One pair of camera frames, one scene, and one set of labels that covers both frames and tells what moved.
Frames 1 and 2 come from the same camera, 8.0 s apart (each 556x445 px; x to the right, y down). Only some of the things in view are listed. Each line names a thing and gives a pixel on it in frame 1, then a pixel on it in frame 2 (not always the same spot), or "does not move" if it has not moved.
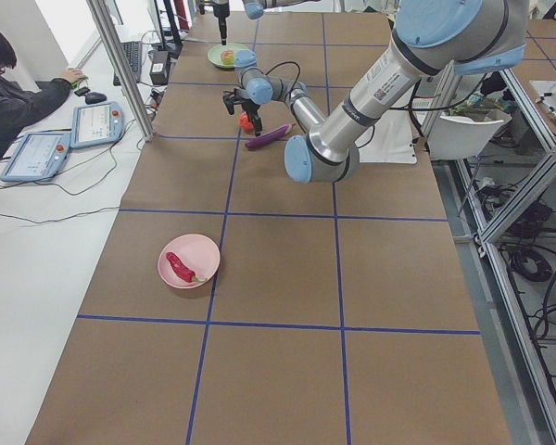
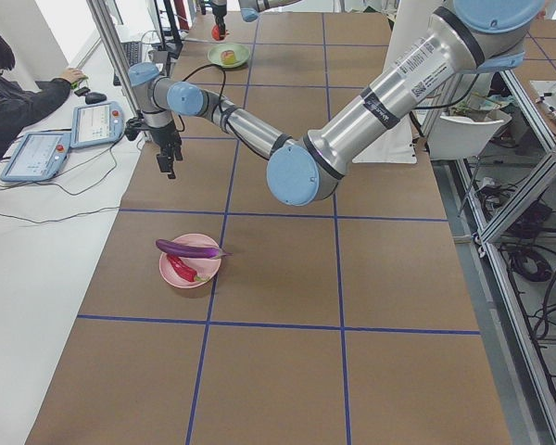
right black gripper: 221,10 does not move
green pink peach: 227,57 does not move
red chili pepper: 183,272 does not move
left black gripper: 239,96 -> 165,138
